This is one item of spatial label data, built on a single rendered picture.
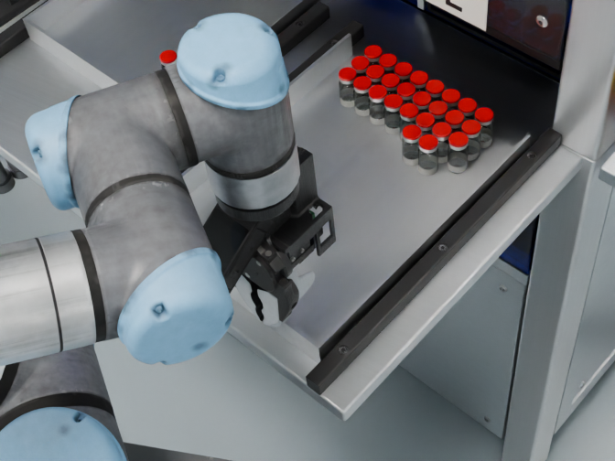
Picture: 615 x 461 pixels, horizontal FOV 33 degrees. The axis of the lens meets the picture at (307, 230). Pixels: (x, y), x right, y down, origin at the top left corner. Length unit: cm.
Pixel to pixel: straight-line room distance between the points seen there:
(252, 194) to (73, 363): 24
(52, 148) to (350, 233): 45
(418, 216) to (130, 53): 44
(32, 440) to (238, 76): 35
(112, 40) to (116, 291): 73
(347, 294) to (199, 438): 97
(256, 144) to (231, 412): 127
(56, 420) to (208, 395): 116
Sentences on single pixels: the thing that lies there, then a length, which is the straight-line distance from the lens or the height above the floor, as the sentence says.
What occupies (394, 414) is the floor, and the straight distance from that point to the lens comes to 198.
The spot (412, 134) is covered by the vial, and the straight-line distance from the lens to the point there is 114.
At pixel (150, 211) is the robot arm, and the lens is 69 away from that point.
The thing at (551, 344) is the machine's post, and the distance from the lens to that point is 151.
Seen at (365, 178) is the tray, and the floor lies 88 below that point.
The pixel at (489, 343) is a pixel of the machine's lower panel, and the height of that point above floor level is 37.
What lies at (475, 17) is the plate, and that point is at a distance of 115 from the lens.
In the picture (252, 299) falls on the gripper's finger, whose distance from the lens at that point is 99.
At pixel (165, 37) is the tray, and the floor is 88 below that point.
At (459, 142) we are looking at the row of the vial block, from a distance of 113.
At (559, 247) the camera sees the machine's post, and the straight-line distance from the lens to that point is 133.
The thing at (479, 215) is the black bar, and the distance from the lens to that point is 110.
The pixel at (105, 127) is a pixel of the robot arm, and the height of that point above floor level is 125.
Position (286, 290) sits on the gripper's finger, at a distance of 92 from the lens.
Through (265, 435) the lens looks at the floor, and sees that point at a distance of 198.
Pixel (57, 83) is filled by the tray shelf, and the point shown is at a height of 88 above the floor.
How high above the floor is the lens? 178
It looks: 54 degrees down
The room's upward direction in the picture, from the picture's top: 8 degrees counter-clockwise
